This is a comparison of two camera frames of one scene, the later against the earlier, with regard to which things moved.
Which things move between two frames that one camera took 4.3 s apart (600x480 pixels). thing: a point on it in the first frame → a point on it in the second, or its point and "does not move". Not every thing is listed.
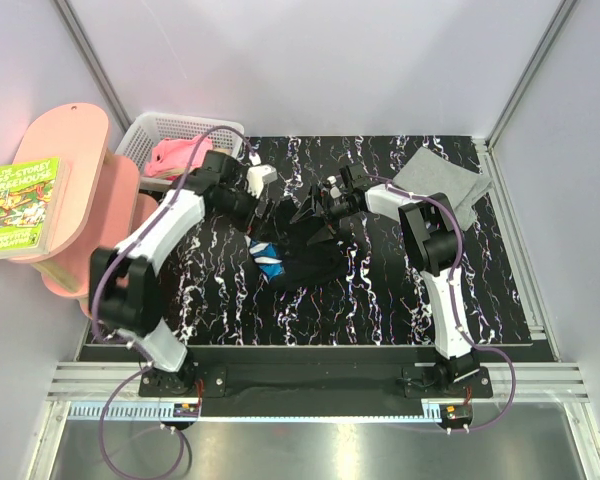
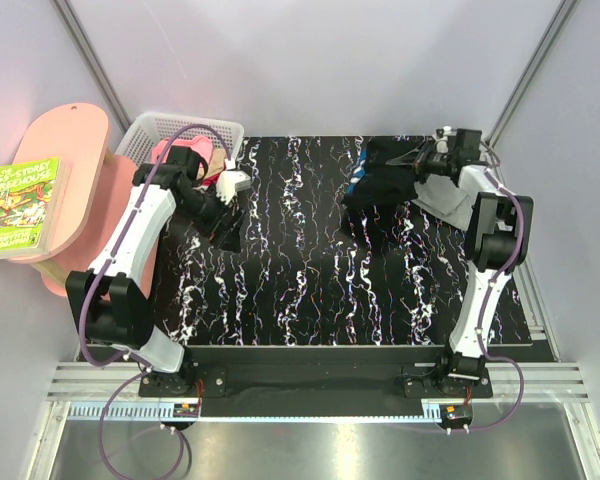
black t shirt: (298, 254) → (382, 184)
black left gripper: (253, 221) → (228, 236)
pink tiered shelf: (101, 204) does not move
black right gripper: (309, 209) → (419, 160)
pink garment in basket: (169, 154) does not move
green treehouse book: (20, 207) does not move
